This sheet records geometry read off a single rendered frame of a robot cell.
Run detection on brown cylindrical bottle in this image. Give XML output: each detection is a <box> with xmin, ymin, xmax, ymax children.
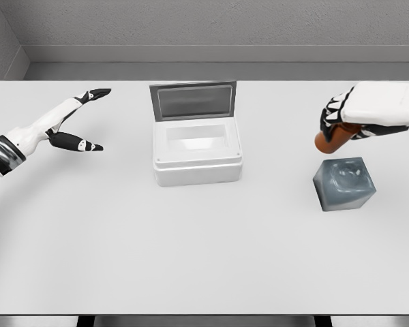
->
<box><xmin>314</xmin><ymin>122</ymin><xmax>363</xmax><ymax>155</ymax></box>

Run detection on white open storage box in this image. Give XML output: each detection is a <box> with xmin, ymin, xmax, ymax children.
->
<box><xmin>152</xmin><ymin>115</ymin><xmax>244</xmax><ymax>187</ymax></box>

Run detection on grey hinged box lid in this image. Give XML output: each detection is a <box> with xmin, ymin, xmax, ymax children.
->
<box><xmin>149</xmin><ymin>80</ymin><xmax>238</xmax><ymax>123</ymax></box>

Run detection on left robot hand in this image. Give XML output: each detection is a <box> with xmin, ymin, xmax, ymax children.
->
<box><xmin>29</xmin><ymin>88</ymin><xmax>112</xmax><ymax>153</ymax></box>

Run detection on grey cube-shaped holder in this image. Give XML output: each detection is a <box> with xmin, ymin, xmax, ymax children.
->
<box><xmin>312</xmin><ymin>157</ymin><xmax>378</xmax><ymax>213</ymax></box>

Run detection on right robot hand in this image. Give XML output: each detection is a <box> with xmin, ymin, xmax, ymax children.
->
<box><xmin>319</xmin><ymin>80</ymin><xmax>409</xmax><ymax>144</ymax></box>

